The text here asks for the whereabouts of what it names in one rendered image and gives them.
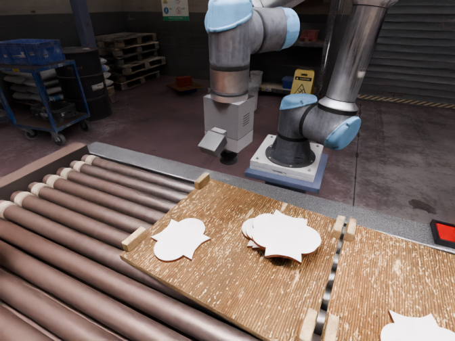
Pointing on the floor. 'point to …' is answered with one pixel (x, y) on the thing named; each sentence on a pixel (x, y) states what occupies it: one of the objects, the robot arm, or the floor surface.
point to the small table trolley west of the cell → (30, 127)
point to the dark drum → (80, 53)
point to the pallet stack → (129, 57)
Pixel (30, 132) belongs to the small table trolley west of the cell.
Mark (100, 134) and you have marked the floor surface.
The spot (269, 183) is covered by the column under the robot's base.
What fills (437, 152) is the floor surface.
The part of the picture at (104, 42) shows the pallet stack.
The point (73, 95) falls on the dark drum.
